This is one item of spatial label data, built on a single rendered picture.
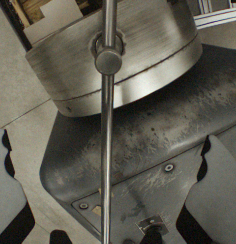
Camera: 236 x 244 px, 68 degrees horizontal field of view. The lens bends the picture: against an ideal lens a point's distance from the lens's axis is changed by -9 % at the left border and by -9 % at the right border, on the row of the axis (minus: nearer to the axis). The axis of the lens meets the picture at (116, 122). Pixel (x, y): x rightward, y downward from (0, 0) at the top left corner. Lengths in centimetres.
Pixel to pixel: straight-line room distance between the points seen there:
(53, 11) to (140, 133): 25
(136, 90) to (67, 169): 16
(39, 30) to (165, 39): 22
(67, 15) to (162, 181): 33
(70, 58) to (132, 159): 16
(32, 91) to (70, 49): 136
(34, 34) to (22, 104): 132
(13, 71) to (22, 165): 90
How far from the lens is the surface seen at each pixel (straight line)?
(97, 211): 35
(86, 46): 24
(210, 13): 150
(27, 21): 59
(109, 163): 20
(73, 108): 30
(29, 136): 178
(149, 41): 25
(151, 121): 29
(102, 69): 16
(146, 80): 25
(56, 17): 37
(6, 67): 162
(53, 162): 32
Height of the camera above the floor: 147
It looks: 62 degrees down
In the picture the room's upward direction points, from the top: 162 degrees clockwise
